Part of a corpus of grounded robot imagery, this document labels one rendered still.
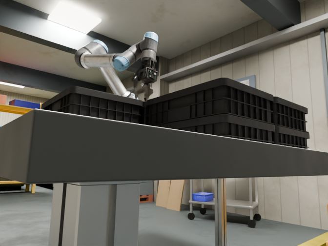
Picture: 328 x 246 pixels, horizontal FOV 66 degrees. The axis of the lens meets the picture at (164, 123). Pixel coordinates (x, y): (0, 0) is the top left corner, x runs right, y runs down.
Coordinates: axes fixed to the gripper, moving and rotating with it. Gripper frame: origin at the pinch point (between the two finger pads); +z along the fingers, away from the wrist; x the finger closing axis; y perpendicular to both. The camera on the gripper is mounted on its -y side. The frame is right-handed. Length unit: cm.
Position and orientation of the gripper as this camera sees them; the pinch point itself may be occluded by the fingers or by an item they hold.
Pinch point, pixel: (140, 98)
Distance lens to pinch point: 129.4
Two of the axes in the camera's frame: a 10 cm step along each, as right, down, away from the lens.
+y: 6.3, -1.1, -7.6
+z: -1.1, 9.7, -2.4
